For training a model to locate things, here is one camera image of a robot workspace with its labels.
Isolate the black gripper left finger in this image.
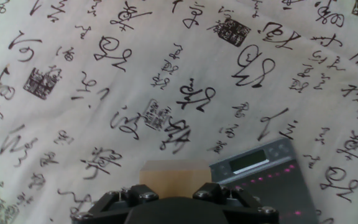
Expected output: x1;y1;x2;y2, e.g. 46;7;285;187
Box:
70;184;160;224

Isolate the silver digital scale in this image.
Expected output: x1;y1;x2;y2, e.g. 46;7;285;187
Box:
209;138;320;224

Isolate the light wooden block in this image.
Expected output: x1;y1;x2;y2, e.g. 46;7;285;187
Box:
139;160;213;200

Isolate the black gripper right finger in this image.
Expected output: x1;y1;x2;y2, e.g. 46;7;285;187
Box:
193;182;280;224

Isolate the beige calligraphy print cloth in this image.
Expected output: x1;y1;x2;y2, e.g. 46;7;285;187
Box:
0;0;358;224

